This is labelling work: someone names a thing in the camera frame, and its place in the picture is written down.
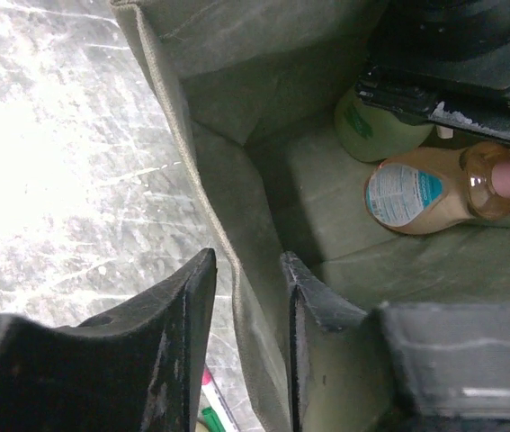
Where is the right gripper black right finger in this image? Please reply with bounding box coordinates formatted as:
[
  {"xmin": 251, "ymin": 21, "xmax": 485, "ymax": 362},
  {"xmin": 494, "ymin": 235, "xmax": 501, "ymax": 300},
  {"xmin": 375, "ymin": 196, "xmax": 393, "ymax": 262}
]
[{"xmin": 281, "ymin": 252, "xmax": 510, "ymax": 431}]

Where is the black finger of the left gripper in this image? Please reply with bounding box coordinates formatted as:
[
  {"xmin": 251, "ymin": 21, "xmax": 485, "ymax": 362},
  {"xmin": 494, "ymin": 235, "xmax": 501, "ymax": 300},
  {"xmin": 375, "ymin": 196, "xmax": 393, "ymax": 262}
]
[{"xmin": 354, "ymin": 68, "xmax": 510, "ymax": 147}]

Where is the olive green canvas bag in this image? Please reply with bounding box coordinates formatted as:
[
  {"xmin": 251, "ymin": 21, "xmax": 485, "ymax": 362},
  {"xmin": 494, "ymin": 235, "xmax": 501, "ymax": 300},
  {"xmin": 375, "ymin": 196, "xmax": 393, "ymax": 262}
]
[{"xmin": 112, "ymin": 1, "xmax": 510, "ymax": 431}]

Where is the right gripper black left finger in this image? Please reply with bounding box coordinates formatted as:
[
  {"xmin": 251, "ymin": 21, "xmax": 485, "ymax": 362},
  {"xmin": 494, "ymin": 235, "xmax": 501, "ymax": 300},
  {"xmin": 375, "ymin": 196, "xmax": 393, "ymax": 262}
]
[{"xmin": 0, "ymin": 248, "xmax": 217, "ymax": 431}]

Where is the orange bottle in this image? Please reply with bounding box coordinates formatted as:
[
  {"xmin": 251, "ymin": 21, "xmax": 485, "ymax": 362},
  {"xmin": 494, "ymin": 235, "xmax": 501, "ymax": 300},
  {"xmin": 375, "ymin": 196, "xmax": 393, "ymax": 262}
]
[{"xmin": 363, "ymin": 141, "xmax": 510, "ymax": 235}]

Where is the red and white marker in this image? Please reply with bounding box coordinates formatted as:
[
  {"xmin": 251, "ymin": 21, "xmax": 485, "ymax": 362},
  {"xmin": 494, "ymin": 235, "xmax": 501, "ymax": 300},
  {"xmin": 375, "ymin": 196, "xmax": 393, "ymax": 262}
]
[{"xmin": 201, "ymin": 366, "xmax": 239, "ymax": 432}]

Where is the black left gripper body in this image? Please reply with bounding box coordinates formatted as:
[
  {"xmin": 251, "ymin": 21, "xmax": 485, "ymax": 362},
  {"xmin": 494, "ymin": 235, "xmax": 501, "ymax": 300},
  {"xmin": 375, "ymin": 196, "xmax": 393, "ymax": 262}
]
[{"xmin": 368, "ymin": 1, "xmax": 510, "ymax": 95}]

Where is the green lotion bottle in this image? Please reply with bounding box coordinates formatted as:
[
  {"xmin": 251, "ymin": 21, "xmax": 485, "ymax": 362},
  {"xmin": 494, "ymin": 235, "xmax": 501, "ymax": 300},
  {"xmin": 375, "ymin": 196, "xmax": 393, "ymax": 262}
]
[{"xmin": 335, "ymin": 89, "xmax": 454, "ymax": 163}]

